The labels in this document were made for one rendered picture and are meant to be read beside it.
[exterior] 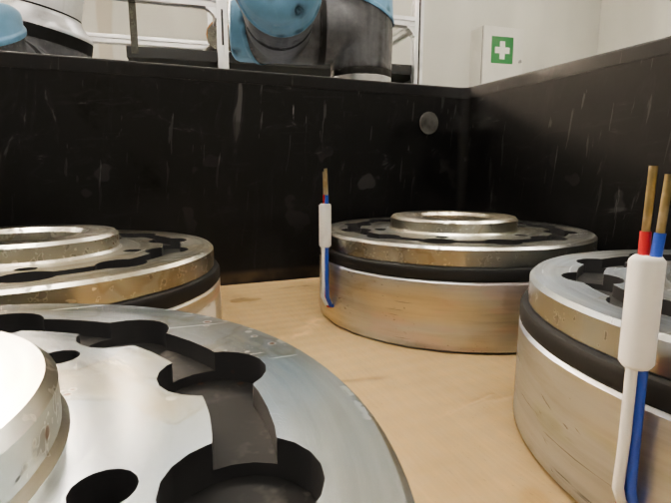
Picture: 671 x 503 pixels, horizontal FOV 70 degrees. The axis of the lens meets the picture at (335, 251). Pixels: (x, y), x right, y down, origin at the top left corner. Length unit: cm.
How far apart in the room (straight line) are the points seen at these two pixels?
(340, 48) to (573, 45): 341
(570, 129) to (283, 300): 14
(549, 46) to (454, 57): 73
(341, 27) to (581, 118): 41
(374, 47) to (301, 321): 46
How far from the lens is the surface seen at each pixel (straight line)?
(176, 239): 17
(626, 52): 22
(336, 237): 17
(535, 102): 25
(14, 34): 53
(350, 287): 16
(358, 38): 60
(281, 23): 45
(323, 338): 16
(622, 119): 22
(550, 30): 384
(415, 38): 227
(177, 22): 296
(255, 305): 20
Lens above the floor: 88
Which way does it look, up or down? 9 degrees down
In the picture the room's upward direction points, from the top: straight up
